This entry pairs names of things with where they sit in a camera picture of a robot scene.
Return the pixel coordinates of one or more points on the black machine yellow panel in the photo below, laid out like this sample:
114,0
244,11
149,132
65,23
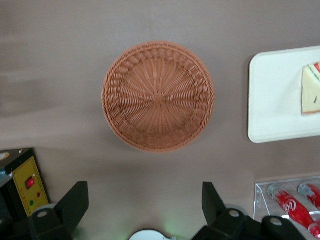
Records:
25,182

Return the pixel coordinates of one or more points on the clear acrylic bottle rack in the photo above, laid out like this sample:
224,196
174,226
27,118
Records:
260,200

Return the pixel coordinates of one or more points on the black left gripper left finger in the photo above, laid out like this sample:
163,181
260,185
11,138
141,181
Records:
70,212

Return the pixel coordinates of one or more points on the cream rectangular tray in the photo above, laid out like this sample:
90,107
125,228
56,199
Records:
272,100

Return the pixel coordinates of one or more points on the triangular sandwich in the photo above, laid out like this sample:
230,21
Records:
311,92

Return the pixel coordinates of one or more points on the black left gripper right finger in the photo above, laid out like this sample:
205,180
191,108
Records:
220,222

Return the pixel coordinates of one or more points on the red cola bottle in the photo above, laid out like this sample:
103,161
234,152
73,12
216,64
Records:
292,207
313,195

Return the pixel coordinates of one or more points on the brown woven round basket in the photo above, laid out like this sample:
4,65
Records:
157,97

